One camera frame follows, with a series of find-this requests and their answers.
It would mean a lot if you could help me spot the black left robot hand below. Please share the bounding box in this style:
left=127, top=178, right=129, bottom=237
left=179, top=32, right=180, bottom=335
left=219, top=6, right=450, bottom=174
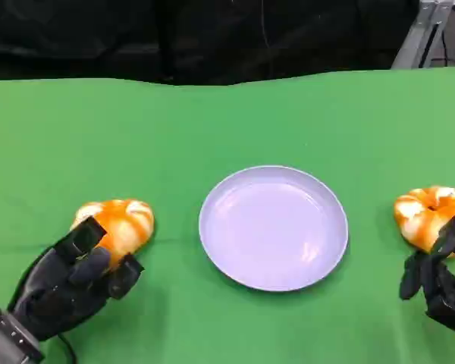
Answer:
left=7, top=216, right=145, bottom=342

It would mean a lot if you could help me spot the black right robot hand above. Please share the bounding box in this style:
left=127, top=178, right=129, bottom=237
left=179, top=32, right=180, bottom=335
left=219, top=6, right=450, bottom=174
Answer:
left=399, top=215, right=455, bottom=338

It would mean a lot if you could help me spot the orange white toy bread roll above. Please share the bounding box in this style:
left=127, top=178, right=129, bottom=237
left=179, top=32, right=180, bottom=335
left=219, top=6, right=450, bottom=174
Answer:
left=393, top=185, right=455, bottom=260
left=69, top=198, right=155, bottom=275

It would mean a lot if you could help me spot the lilac plate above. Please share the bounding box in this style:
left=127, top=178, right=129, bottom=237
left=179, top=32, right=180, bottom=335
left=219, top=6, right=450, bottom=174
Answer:
left=198, top=165, right=350, bottom=293

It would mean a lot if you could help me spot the green table cloth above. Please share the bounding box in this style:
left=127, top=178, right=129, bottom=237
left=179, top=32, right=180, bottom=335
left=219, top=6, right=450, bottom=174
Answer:
left=0, top=64, right=455, bottom=364

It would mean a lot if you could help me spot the black backdrop curtain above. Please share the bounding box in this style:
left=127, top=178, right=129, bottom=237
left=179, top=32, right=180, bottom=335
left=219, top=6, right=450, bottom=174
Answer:
left=0, top=0, right=422, bottom=86

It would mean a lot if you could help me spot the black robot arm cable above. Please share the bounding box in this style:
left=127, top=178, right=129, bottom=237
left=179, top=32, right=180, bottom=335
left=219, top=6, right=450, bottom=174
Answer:
left=57, top=333, right=78, bottom=364

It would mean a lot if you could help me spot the grey aluminium frame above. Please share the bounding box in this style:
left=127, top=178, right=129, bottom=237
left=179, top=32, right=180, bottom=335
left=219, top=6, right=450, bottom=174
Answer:
left=391, top=0, right=455, bottom=71

